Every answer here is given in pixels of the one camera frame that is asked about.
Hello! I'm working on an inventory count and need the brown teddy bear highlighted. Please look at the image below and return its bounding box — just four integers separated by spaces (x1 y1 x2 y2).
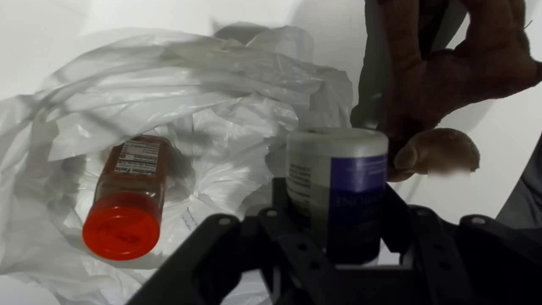
349 0 542 182

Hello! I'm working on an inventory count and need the brown jar with red lid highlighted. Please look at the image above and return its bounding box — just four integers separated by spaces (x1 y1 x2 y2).
81 135 171 260

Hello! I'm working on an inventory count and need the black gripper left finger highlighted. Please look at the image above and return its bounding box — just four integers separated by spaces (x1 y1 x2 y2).
259 177 329 265

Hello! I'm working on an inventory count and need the clear plastic bag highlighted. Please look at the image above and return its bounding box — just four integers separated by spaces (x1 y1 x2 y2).
0 26 352 305

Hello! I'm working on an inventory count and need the white bottle with purple label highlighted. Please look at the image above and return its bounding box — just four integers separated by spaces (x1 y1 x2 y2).
286 126 388 264

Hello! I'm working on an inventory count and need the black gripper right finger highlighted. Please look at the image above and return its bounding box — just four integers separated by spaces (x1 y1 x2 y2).
381 186 446 253

